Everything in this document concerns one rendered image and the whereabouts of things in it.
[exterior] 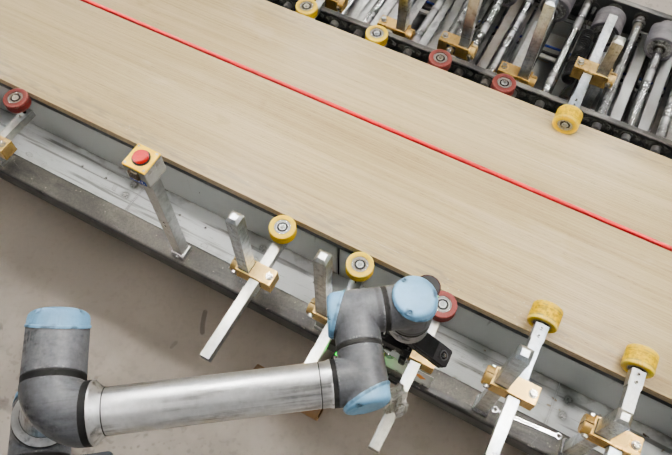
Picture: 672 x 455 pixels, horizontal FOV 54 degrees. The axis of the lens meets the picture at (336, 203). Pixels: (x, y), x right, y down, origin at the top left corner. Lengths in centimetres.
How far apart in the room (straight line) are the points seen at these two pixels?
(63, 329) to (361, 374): 55
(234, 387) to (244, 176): 90
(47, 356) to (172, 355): 148
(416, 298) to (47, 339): 69
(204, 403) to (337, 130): 110
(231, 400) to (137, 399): 16
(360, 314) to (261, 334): 148
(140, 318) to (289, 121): 116
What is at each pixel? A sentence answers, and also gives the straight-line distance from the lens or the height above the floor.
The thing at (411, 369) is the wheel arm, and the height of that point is 86.
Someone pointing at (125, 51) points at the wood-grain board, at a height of 90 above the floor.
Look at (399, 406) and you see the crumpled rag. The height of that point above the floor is 87.
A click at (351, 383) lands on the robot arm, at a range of 123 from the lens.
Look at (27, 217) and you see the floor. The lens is 323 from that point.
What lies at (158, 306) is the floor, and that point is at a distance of 284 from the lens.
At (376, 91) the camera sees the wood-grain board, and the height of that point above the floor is 90.
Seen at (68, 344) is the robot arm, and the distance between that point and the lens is 132.
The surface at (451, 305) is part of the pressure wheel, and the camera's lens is 181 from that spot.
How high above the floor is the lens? 256
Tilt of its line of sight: 59 degrees down
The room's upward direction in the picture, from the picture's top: 1 degrees clockwise
